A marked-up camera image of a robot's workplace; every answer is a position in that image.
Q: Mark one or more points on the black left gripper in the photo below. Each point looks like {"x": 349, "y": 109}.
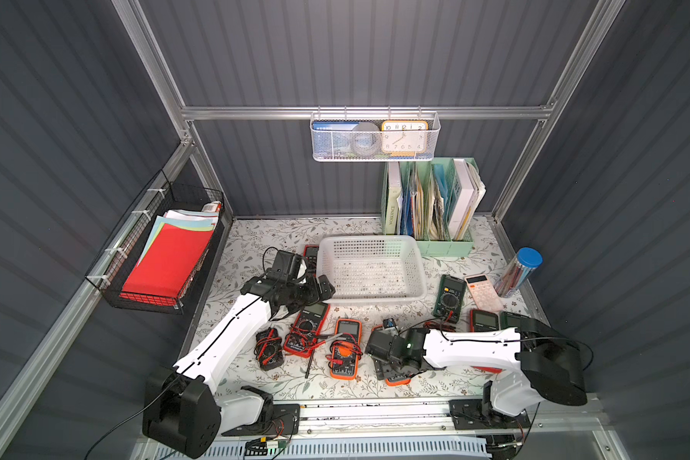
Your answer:
{"x": 309, "y": 287}

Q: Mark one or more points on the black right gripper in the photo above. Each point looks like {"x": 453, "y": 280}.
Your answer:
{"x": 379, "y": 359}

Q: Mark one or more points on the orange multimeter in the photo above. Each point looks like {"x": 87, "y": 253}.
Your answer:
{"x": 383, "y": 371}
{"x": 345, "y": 351}

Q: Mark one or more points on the red ANENG multimeter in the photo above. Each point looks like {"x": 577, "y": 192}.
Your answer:
{"x": 304, "y": 336}

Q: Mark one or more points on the small black multimeter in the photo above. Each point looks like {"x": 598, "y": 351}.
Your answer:
{"x": 269, "y": 349}

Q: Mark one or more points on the dark green multimeter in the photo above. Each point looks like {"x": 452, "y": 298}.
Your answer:
{"x": 449, "y": 299}

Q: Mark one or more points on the white plastic basket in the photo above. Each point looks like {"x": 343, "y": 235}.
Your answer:
{"x": 372, "y": 269}

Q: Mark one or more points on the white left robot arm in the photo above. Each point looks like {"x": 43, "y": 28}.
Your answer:
{"x": 180, "y": 410}

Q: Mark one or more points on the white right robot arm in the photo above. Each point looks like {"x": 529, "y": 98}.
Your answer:
{"x": 536, "y": 363}

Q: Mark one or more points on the red multimeter behind basket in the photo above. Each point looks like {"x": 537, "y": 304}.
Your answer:
{"x": 310, "y": 257}

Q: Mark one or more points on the red multimeter far right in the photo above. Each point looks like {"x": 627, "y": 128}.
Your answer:
{"x": 482, "y": 321}

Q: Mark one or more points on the blue box in basket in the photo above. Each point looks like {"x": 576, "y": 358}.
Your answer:
{"x": 332, "y": 140}

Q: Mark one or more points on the pink calculator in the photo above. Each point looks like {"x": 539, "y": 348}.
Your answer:
{"x": 484, "y": 294}

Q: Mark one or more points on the red paper folder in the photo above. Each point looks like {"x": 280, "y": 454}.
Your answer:
{"x": 168, "y": 260}

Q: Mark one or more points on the blue lid pencil tube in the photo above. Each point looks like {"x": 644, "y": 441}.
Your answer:
{"x": 525, "y": 261}

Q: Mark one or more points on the green file organizer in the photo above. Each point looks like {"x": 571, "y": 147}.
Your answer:
{"x": 434, "y": 203}

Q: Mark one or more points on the grey tape roll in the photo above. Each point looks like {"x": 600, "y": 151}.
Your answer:
{"x": 366, "y": 139}

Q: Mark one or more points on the orange alarm clock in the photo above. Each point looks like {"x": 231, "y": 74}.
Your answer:
{"x": 404, "y": 137}

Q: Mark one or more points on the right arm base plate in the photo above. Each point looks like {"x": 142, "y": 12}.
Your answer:
{"x": 472, "y": 414}

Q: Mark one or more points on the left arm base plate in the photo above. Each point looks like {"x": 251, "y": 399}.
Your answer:
{"x": 277, "y": 419}

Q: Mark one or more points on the black wire wall basket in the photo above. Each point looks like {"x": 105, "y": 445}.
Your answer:
{"x": 168, "y": 199}

